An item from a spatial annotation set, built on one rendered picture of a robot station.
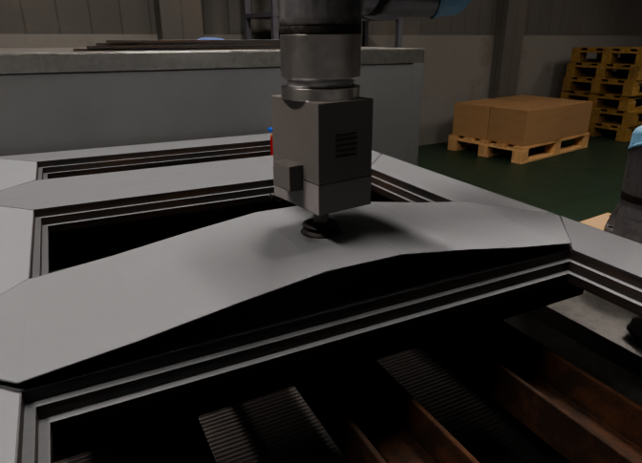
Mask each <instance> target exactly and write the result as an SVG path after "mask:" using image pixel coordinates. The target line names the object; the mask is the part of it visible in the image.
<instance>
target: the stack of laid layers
mask: <svg viewBox="0 0 642 463"><path fill-rule="evenodd" d="M263 156H270V140H269V141H258V142H248V143H237V144H227V145H217V146H206V147H196V148H185V149H175V150H165V151H155V152H144V153H134V154H123V155H112V156H103V157H92V158H72V159H62V160H52V161H41V162H37V170H36V180H38V179H55V178H65V177H73V176H83V175H91V174H101V173H110V172H119V171H128V170H138V169H146V168H155V167H164V166H173V165H183V164H191V163H201V162H209V161H219V160H228V159H237V158H255V157H263ZM371 175H372V189H371V190H373V191H375V192H377V193H378V194H380V195H382V196H384V197H387V198H389V199H391V200H394V201H396V202H441V201H450V200H446V199H444V198H441V197H439V196H436V195H434V194H431V193H429V192H426V191H424V190H422V189H419V188H417V187H415V186H413V185H410V184H408V183H405V182H403V181H400V180H398V179H394V178H391V177H389V176H387V175H384V174H382V173H379V172H377V171H375V170H373V169H372V171H371ZM269 194H272V195H274V186H273V179H272V180H264V181H256V182H250V183H242V184H234V185H227V186H219V187H211V188H204V189H197V190H189V191H181V192H174V193H166V194H159V195H152V196H144V197H136V198H129V199H121V200H107V201H100V202H92V203H84V204H78V205H70V206H62V207H55V208H47V209H39V210H34V212H33V227H32V254H31V268H30V278H34V277H38V276H41V275H45V274H48V273H50V233H53V232H60V231H67V230H74V229H80V228H87V227H93V226H100V225H106V224H113V223H120V222H127V221H138V220H145V219H152V218H158V217H165V216H171V215H178V214H184V213H191V212H198V211H204V210H211V209H217V208H224V207H230V206H237V205H244V204H251V203H256V202H263V201H270V200H273V199H270V198H269V197H268V196H269ZM563 283H570V284H573V285H576V286H578V287H580V288H582V289H584V290H586V291H587V292H589V293H592V294H594V295H596V296H598V297H600V298H602V299H604V300H606V301H609V302H611V303H613V304H615V305H618V306H620V307H622V308H625V309H626V310H628V311H630V312H632V313H634V314H636V315H638V316H641V317H642V279H641V278H638V277H636V276H634V275H632V274H630V273H627V272H625V271H622V270H620V269H617V268H615V267H612V266H610V265H607V264H605V263H601V262H599V261H596V260H594V259H592V258H590V257H587V256H585V255H582V254H580V253H577V252H575V251H572V249H571V246H570V244H559V245H549V246H537V247H527V248H507V249H485V250H464V251H452V252H439V253H426V254H414V255H402V256H397V257H393V258H389V259H385V260H381V261H376V262H372V263H364V264H360V265H356V266H352V267H347V268H343V269H338V270H334V271H330V272H326V273H323V274H321V275H318V276H315V277H312V278H310V279H307V280H305V281H302V282H299V283H297V284H292V285H289V286H287V287H284V288H281V289H278V290H276V291H273V292H270V293H268V294H265V295H263V296H260V297H257V298H254V299H252V300H249V301H246V302H243V303H240V304H238V305H234V306H232V307H229V308H227V309H224V310H221V311H219V312H216V313H213V314H211V315H208V316H206V317H203V318H201V319H199V320H196V321H193V322H191V323H188V324H186V325H183V326H179V327H176V328H173V329H171V330H168V331H166V332H164V333H161V334H159V335H156V336H153V337H151V338H148V339H146V340H143V341H140V342H138V343H135V344H132V345H130V346H127V347H122V348H120V349H117V350H114V351H111V352H108V353H105V354H102V355H100V356H97V357H95V358H92V359H89V360H86V361H83V362H81V363H78V364H75V365H72V366H69V367H66V368H62V369H60V370H57V371H54V372H51V373H48V374H45V375H42V376H40V377H37V378H34V379H31V380H29V381H26V382H23V383H20V384H13V383H8V382H3V381H0V388H3V389H9V390H13V391H17V392H21V393H22V395H21V410H20V423H19V437H18V452H17V463H54V451H53V435H55V434H58V433H61V432H65V431H69V430H73V429H76V428H79V427H83V426H86V425H90V424H93V423H95V422H99V421H102V420H105V419H109V418H112V417H115V416H119V415H122V414H124V413H128V412H131V411H135V410H140V409H144V408H147V407H150V406H154V405H157V404H159V403H163V402H166V401H169V400H173V399H176V398H180V397H183V396H185V395H189V394H192V393H195V392H199V391H202V390H205V389H211V388H214V387H218V386H220V385H224V384H227V383H230V382H234V381H237V380H240V379H244V378H247V377H249V376H253V375H256V374H259V373H263V372H266V371H269V370H273V369H276V368H281V367H284V366H288V365H291V364H294V363H298V362H301V361H304V360H308V359H310V358H313V357H317V356H320V355H324V354H327V353H330V352H334V351H337V350H339V349H343V348H346V347H352V346H355V345H358V344H362V343H365V342H369V341H372V340H374V339H378V338H381V337H384V336H388V335H391V334H394V333H398V332H400V331H403V330H407V329H410V328H414V327H417V326H423V325H426V324H429V323H433V322H435V321H438V320H442V319H445V318H448V317H452V316H455V315H459V314H462V313H464V312H468V311H471V310H474V309H478V308H481V307H484V306H488V305H493V304H496V303H499V302H503V301H506V300H509V299H513V298H516V297H519V296H523V295H525V294H528V293H532V292H535V291H538V290H542V289H545V288H549V287H552V286H554V285H558V284H563Z"/></svg>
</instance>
